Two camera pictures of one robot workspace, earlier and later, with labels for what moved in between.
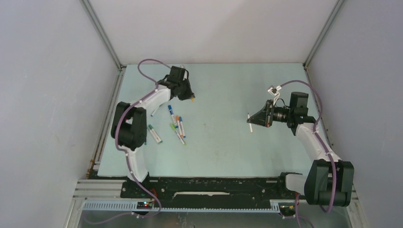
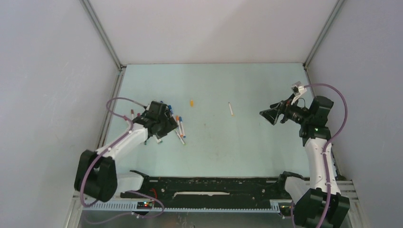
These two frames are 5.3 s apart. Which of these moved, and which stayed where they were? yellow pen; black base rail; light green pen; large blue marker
Moved: yellow pen
Stayed: light green pen; black base rail; large blue marker
